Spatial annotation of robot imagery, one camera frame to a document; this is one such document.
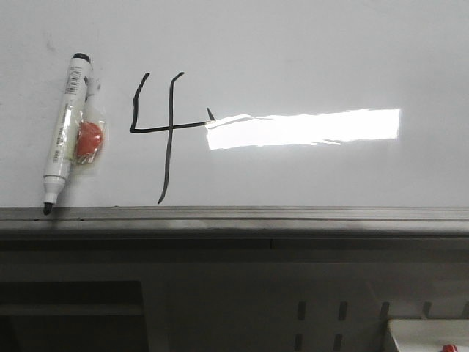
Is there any red magnet taped to marker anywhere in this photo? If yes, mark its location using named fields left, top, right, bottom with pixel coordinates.
left=73, top=94, right=108, bottom=177

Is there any white whiteboard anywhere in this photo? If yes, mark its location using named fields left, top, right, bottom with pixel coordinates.
left=1, top=1, right=468, bottom=207

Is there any white whiteboard marker pen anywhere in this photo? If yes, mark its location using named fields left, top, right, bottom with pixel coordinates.
left=43, top=53, right=92, bottom=215

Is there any white slotted pegboard panel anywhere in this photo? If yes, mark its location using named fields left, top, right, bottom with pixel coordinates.
left=141, top=261, right=468, bottom=351

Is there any grey metal whiteboard frame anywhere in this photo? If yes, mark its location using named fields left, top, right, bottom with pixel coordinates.
left=1, top=206, right=468, bottom=249

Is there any small red object in bin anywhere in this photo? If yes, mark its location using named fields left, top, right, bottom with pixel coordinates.
left=441, top=344, right=458, bottom=352

